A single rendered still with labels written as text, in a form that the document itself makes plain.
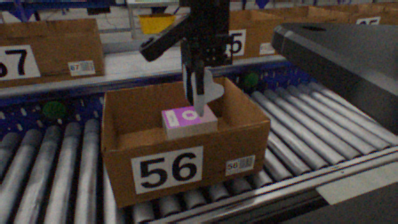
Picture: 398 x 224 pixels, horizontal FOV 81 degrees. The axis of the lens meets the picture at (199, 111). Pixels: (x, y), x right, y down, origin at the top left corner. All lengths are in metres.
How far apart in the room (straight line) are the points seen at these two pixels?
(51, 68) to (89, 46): 0.15
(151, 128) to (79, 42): 0.39
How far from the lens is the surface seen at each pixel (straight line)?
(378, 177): 0.81
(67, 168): 0.78
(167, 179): 0.57
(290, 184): 0.69
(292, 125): 0.92
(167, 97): 0.78
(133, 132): 0.83
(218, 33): 0.44
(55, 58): 0.96
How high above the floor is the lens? 1.23
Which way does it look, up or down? 31 degrees down
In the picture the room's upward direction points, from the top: straight up
